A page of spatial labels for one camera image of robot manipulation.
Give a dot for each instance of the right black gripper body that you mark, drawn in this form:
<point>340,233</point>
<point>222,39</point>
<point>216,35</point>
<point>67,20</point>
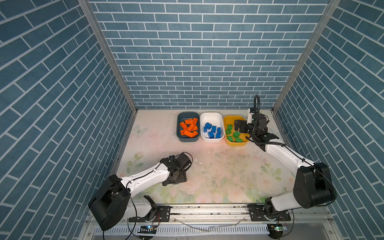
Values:
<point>246,128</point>

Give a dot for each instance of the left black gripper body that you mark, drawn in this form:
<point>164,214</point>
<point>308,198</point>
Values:
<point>182,177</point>

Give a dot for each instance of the orange lego brick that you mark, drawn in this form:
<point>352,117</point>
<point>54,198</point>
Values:
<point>183,125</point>

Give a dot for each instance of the blue lego long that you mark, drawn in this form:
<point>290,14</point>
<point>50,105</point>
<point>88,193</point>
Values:
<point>208,126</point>

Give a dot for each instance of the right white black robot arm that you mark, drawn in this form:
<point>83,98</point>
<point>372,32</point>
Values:
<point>313,185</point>

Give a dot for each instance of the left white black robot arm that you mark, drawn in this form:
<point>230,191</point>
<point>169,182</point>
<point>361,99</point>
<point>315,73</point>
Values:
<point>113,200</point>

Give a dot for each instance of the yellow plastic bin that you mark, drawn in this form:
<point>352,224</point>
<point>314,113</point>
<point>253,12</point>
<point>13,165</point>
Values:
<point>230,120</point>

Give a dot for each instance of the dark teal plastic bin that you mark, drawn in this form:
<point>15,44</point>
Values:
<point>181,118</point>

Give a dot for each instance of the white plastic bin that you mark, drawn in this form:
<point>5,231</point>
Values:
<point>215,119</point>

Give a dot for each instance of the left green circuit board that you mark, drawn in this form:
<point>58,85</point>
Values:
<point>147,230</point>

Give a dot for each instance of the green circuit board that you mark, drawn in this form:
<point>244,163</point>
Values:
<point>147,230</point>
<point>276,231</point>

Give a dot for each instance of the right green circuit board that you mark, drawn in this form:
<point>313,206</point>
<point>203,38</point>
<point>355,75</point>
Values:
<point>276,231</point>

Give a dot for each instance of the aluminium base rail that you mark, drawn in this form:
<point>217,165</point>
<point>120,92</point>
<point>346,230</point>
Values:
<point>232,213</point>

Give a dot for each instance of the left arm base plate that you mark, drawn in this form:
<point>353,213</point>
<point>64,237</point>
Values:
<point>158,214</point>

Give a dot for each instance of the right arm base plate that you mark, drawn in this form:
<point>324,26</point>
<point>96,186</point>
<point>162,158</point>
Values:
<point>260,213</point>

